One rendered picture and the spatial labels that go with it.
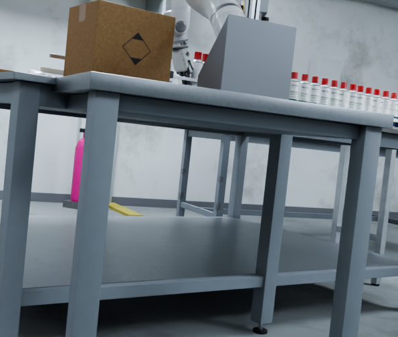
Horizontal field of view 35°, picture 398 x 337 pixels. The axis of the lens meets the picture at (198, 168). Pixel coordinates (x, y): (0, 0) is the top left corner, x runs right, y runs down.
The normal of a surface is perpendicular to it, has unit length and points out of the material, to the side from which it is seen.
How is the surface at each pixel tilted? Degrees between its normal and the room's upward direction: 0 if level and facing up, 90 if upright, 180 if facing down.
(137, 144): 90
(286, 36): 90
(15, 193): 90
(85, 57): 90
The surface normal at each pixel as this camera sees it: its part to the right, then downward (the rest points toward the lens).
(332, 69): 0.43, 0.09
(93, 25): -0.81, -0.06
